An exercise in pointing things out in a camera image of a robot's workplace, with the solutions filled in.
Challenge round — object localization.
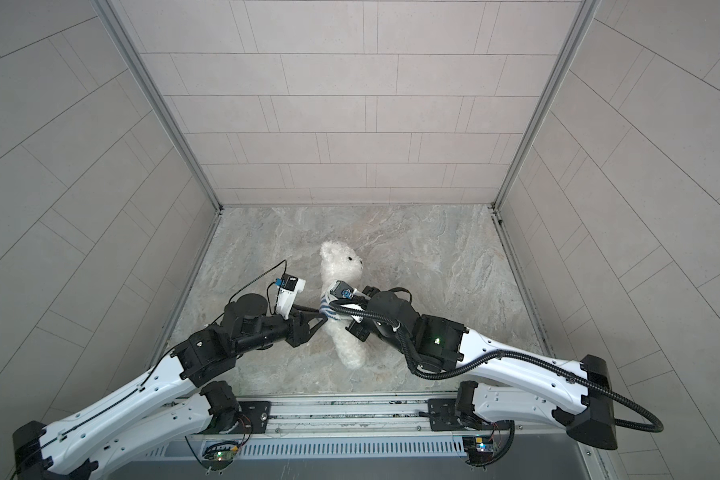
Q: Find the left camera black cable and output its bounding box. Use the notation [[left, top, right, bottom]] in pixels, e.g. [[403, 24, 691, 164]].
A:
[[224, 259, 289, 307]]

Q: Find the corner aluminium profile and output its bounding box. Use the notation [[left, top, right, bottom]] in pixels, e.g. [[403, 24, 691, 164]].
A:
[[493, 0, 600, 216], [91, 0, 223, 214]]

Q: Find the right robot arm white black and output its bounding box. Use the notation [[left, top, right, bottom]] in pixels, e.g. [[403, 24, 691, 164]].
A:
[[330, 286, 618, 450]]

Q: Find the left corner aluminium profile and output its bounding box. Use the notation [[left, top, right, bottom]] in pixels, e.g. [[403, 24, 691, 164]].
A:
[[91, 0, 223, 214]]

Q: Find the left green circuit board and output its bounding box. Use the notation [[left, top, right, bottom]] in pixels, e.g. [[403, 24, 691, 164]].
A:
[[202, 441, 241, 471]]

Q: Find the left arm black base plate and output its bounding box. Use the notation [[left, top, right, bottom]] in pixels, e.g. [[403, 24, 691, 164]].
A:
[[213, 401, 272, 435]]

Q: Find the white teddy bear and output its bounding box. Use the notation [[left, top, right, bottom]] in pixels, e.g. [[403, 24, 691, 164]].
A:
[[319, 241, 368, 370]]

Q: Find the blue white striped sweater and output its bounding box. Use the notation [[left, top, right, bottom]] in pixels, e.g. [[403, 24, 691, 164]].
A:
[[319, 291, 352, 322]]

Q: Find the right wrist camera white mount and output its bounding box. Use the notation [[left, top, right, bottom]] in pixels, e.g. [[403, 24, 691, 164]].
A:
[[328, 280, 363, 309]]

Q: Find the black corrugated cable conduit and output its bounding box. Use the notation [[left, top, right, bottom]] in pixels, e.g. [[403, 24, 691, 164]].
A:
[[328, 299, 665, 434]]

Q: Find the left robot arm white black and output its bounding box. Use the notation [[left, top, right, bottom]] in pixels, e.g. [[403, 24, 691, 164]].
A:
[[13, 294, 327, 479]]

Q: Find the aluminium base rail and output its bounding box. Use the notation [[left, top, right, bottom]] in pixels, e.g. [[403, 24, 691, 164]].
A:
[[135, 394, 561, 461]]

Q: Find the right green circuit board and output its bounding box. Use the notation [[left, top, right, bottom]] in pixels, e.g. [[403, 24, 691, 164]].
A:
[[462, 436, 497, 467]]

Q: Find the right corner aluminium profile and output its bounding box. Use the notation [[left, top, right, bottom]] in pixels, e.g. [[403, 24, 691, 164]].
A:
[[493, 0, 600, 216]]

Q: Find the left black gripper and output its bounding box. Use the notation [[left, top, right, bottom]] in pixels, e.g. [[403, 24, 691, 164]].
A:
[[232, 306, 330, 358]]

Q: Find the green circuit board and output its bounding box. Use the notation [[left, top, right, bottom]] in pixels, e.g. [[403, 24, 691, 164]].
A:
[[462, 436, 497, 467], [202, 441, 241, 471]]

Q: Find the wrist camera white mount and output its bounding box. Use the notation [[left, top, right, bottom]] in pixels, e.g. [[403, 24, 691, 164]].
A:
[[328, 280, 363, 309], [275, 273, 306, 320]]

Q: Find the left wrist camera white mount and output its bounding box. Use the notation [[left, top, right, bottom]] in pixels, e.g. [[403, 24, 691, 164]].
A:
[[275, 273, 306, 320]]

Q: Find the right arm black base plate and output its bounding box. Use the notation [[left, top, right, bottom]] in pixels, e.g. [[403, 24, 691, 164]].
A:
[[423, 398, 481, 432]]

